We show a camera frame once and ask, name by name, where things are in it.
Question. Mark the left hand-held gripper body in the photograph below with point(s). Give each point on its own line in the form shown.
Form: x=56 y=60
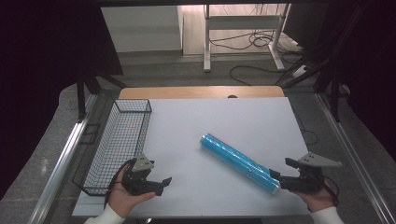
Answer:
x=137 y=183

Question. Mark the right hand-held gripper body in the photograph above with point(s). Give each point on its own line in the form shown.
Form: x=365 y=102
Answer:
x=306 y=183

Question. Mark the blue plastic wrap roll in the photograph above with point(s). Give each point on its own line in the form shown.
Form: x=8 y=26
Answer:
x=233 y=158

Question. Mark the person's right hand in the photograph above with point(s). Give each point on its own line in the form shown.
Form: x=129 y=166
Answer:
x=319 y=200

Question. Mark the person's left hand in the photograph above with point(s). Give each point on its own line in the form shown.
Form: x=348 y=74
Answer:
x=120 y=199

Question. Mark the white table mat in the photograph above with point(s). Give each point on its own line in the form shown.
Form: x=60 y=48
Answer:
x=218 y=124

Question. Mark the white power strip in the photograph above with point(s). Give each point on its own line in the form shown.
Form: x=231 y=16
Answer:
x=300 y=71

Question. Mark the wooden table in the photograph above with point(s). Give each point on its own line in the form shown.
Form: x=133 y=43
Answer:
x=199 y=92

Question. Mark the black metal stand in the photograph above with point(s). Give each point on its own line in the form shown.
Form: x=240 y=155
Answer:
x=85 y=90
x=327 y=62

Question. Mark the dark curtain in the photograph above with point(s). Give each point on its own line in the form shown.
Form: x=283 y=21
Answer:
x=370 y=77
x=46 y=77

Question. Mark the white cabinet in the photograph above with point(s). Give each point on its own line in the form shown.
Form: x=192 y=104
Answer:
x=143 y=28

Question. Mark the aluminium rail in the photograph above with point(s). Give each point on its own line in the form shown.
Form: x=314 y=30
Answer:
x=59 y=168
x=355 y=158

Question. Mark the white metal desk frame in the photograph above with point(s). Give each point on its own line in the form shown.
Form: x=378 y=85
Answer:
x=243 y=22

